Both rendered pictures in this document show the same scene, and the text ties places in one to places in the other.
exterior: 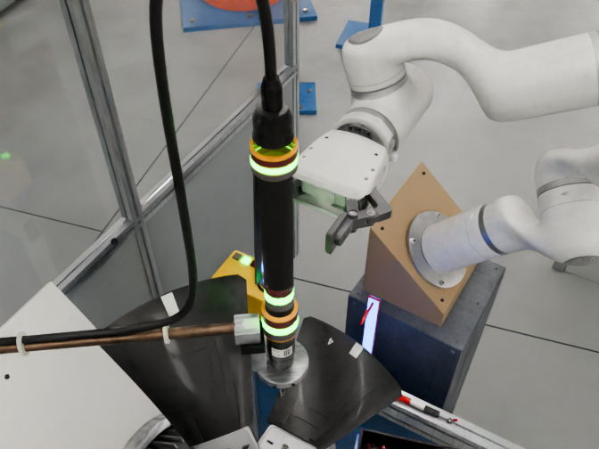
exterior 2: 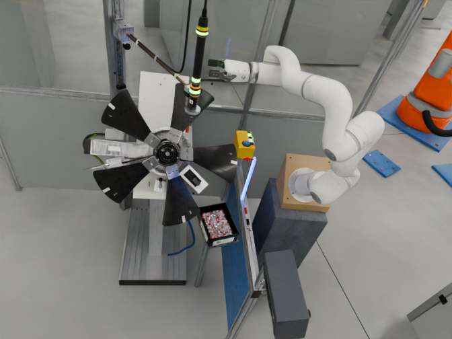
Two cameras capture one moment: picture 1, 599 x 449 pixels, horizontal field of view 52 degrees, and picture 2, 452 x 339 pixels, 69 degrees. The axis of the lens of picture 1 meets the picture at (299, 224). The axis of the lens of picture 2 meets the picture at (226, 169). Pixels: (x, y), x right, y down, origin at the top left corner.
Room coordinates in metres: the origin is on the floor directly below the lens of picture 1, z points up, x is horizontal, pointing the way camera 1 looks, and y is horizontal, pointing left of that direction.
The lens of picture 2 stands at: (-0.24, -0.99, 2.29)
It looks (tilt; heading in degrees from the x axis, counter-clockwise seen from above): 44 degrees down; 47
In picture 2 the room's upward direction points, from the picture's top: 14 degrees clockwise
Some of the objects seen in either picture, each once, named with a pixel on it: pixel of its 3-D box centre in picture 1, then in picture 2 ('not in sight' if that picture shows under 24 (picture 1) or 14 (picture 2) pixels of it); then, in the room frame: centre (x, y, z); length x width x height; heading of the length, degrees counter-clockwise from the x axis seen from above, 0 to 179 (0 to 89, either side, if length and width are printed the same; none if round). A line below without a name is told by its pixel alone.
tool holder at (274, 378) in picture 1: (273, 344); (192, 99); (0.43, 0.03, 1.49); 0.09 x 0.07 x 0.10; 96
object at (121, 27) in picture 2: not in sight; (122, 30); (0.37, 0.65, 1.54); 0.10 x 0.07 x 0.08; 96
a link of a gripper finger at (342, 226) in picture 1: (351, 229); (217, 74); (0.48, -0.06, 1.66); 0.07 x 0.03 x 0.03; 151
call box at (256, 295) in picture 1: (253, 289); (243, 145); (0.89, 0.11, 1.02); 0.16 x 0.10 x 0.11; 61
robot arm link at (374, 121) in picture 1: (365, 142); (252, 72); (0.63, -0.08, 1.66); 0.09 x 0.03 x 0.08; 61
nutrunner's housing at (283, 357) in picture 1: (278, 262); (197, 68); (0.44, 0.02, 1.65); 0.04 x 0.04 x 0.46
